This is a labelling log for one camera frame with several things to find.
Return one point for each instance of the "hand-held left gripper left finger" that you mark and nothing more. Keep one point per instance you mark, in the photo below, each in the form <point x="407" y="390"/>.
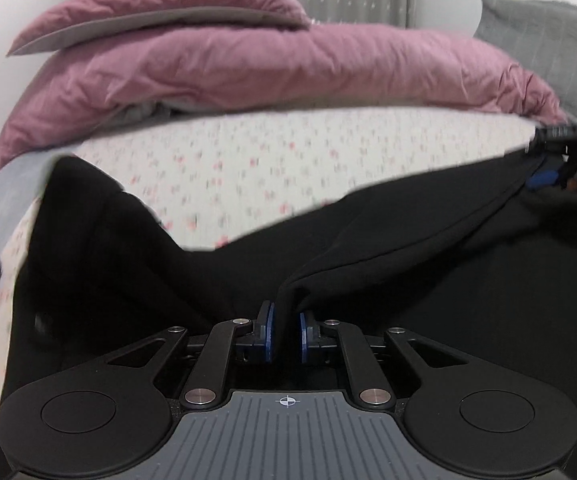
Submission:
<point x="267" y="331"/>

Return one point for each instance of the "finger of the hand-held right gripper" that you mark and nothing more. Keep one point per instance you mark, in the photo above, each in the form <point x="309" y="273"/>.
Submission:
<point x="548" y="179"/>
<point x="558" y="135"/>

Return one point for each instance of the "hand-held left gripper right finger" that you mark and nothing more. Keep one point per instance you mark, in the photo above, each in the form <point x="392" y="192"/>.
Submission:
<point x="304" y="336"/>

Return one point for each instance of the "black pants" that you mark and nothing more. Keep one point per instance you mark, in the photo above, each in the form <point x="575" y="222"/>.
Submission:
<point x="418" y="270"/>

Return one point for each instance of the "grey pillow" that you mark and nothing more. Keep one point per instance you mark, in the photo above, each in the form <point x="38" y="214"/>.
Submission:
<point x="543" y="40"/>

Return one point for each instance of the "floral white bed sheet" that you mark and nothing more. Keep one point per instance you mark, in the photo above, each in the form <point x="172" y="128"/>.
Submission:
<point x="228" y="170"/>

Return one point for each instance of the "pink duvet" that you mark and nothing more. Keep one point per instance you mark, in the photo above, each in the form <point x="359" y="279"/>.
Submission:
<point x="248" y="65"/>

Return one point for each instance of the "grey cloth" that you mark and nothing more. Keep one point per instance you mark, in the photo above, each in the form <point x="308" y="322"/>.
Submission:
<point x="8" y="185"/>

